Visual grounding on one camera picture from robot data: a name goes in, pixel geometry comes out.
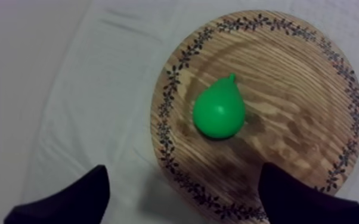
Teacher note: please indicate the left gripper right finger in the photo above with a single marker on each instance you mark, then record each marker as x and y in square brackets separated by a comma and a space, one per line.
[295, 200]

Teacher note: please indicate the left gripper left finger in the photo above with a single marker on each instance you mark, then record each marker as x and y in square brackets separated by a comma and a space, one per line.
[76, 201]

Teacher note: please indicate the round wooden board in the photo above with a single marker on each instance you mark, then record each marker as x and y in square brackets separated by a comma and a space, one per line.
[279, 103]

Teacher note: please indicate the green toy pear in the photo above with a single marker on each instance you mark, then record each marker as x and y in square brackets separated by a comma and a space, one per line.
[218, 109]

